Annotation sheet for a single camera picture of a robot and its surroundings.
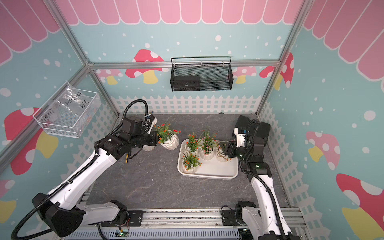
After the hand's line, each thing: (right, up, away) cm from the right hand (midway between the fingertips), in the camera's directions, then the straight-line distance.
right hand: (224, 142), depth 77 cm
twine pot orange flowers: (-18, -13, +8) cm, 24 cm away
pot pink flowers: (-7, -2, +10) cm, 13 cm away
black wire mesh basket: (-12, +42, +18) cm, 47 cm away
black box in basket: (-20, +34, +11) cm, 41 cm away
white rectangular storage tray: (-4, -19, +17) cm, 26 cm away
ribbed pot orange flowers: (-16, -3, +10) cm, 19 cm away
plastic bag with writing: (-73, +19, -1) cm, 75 cm away
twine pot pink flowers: (0, -9, +13) cm, 16 cm away
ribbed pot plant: (-29, +3, -4) cm, 29 cm away
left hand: (-32, +2, -2) cm, 32 cm away
